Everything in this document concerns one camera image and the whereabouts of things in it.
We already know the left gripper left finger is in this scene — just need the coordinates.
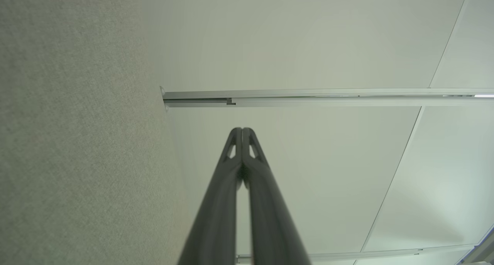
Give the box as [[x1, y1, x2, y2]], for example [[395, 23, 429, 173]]
[[178, 127, 243, 265]]

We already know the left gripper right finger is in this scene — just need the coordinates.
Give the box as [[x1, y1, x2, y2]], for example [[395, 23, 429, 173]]
[[242, 127, 311, 265]]

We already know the grey fabric sofa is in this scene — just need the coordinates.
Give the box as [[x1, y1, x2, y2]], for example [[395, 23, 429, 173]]
[[0, 0, 201, 265]]

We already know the slim aluminium wall rail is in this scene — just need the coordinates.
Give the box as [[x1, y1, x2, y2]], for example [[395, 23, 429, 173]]
[[235, 243, 476, 264]]

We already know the grey aluminium partition post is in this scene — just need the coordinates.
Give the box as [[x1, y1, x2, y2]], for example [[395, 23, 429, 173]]
[[159, 86, 494, 112]]

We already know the wide grey corner post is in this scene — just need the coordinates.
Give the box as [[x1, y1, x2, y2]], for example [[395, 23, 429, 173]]
[[455, 226, 494, 265]]

